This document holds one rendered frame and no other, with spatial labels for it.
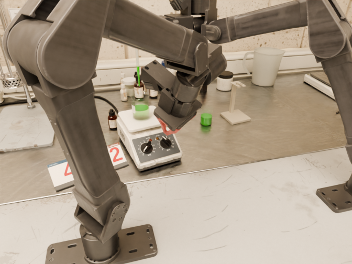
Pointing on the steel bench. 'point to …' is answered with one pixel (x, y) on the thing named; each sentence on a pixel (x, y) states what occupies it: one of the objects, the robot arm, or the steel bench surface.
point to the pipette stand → (236, 114)
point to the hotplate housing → (127, 138)
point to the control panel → (156, 153)
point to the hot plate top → (133, 126)
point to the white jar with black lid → (224, 81)
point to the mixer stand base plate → (24, 128)
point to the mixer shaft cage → (13, 79)
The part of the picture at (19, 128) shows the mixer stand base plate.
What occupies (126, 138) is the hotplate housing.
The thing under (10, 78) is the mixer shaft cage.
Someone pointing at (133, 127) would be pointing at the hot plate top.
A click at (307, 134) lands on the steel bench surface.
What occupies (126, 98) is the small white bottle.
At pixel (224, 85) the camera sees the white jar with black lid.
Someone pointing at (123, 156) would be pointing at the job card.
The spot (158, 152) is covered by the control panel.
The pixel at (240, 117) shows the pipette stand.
